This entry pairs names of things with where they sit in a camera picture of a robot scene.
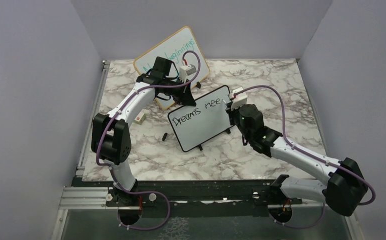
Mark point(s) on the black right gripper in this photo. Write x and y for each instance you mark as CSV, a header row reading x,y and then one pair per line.
x,y
231,114

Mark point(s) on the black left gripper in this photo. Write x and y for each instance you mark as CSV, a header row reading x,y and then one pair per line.
x,y
184,97

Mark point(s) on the black framed whiteboard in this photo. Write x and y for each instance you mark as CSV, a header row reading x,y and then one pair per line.
x,y
194,125

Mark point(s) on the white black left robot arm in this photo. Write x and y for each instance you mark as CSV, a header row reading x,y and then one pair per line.
x,y
111,141

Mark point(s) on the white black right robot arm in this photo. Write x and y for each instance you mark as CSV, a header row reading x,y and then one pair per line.
x,y
337,183

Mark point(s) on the yellow framed whiteboard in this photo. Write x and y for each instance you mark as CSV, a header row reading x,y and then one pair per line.
x,y
180,47

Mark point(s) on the black small-board stand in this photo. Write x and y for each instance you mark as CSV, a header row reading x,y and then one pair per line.
x,y
228,131

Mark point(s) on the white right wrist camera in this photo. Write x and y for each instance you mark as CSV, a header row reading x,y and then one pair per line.
x,y
237,98

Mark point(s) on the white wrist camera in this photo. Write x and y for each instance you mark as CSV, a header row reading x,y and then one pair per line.
x,y
185,71
237,98

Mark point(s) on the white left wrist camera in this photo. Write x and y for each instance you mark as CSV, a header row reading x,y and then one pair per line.
x,y
185,71

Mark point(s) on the black aluminium front base frame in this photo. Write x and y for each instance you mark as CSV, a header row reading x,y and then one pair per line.
x,y
181,198

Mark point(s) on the aluminium side rail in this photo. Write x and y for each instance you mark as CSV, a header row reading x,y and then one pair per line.
x,y
95,109

